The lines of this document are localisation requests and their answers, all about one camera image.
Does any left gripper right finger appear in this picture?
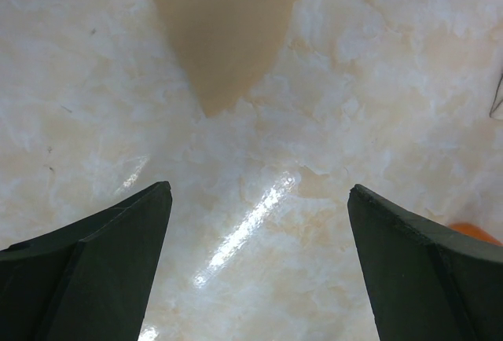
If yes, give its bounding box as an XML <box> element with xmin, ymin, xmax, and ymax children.
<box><xmin>347</xmin><ymin>185</ymin><xmax>502</xmax><ymax>341</ymax></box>

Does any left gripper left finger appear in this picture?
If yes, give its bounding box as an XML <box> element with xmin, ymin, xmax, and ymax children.
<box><xmin>1</xmin><ymin>181</ymin><xmax>172</xmax><ymax>340</ymax></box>

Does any brown paper coffee filter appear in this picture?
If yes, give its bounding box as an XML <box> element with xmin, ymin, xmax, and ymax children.
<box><xmin>154</xmin><ymin>0</ymin><xmax>299</xmax><ymax>117</ymax></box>

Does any orange glass carafe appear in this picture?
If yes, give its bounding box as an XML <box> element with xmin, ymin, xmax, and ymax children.
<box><xmin>448</xmin><ymin>222</ymin><xmax>502</xmax><ymax>246</ymax></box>

